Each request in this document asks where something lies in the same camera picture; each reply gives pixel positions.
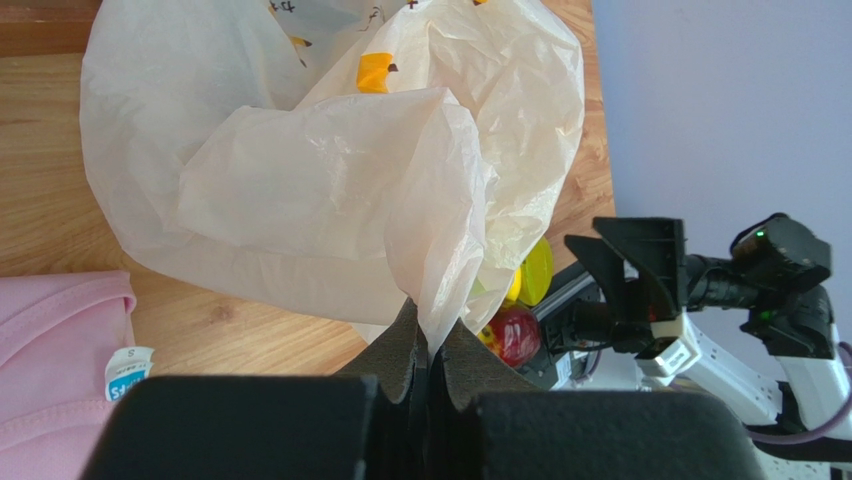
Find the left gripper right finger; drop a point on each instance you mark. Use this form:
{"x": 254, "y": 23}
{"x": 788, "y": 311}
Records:
{"x": 466, "y": 439}

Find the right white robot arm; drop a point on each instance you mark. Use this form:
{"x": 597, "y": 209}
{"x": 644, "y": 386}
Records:
{"x": 775, "y": 272}

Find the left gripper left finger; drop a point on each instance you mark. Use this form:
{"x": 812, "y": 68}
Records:
{"x": 397, "y": 362}

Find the banana print plastic bag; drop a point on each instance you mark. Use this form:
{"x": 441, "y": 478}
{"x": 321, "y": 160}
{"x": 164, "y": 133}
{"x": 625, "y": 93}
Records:
{"x": 333, "y": 158}

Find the pink folded cloth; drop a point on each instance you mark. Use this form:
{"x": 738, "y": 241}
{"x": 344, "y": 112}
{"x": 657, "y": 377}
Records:
{"x": 58, "y": 335}

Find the red fake apple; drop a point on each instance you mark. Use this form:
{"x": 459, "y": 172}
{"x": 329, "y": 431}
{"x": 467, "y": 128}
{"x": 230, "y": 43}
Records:
{"x": 513, "y": 334}

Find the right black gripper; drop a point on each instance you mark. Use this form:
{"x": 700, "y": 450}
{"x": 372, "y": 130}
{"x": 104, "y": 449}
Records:
{"x": 644, "y": 283}

